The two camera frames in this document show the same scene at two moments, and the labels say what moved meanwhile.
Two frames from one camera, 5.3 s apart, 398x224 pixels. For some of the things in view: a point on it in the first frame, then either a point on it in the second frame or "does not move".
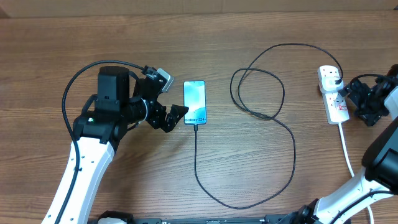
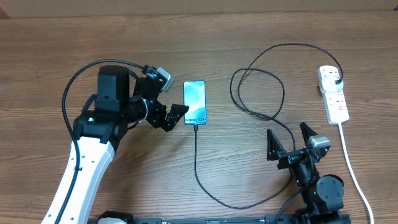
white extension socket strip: [335, 103] does not move
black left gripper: [173, 117] does not move
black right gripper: [370, 117] to [275, 150]
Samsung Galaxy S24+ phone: [194, 99] does not move
